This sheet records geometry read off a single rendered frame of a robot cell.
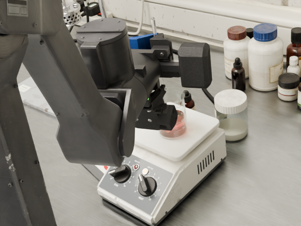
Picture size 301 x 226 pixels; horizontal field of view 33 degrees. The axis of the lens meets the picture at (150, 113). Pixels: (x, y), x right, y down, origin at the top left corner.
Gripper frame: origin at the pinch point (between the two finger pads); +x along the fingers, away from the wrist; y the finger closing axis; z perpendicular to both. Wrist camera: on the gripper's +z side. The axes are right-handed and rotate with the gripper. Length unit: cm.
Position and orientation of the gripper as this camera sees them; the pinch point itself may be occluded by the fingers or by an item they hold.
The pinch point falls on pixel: (153, 46)
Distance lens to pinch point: 72.8
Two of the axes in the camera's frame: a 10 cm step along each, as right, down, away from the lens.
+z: 1.4, 8.2, 5.6
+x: 2.9, -5.7, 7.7
